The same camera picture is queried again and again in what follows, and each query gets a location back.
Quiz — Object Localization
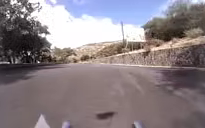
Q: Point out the dry scrub hillside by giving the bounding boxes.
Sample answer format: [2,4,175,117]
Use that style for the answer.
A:
[73,39,148,63]

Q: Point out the grey asphalt road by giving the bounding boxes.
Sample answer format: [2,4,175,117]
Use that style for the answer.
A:
[0,62,205,128]

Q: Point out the thin utility pole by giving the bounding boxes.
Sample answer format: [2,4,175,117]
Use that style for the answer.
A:
[120,21,126,48]

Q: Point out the green roadside bushes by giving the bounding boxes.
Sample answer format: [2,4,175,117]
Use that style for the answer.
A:
[51,46,78,64]

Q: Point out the pale signboard on posts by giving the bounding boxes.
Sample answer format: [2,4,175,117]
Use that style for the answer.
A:
[124,27,147,51]

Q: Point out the pale roadside kerb strip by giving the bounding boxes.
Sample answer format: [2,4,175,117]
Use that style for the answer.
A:
[89,61,205,71]

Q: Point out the robot's own part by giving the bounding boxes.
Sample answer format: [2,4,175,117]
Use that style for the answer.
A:
[132,120,145,128]
[61,120,73,128]

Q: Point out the group of dark green trees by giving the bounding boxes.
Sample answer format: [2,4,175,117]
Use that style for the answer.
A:
[0,0,54,65]

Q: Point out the rough stone retaining wall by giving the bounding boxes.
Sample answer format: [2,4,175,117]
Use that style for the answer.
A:
[89,42,205,69]

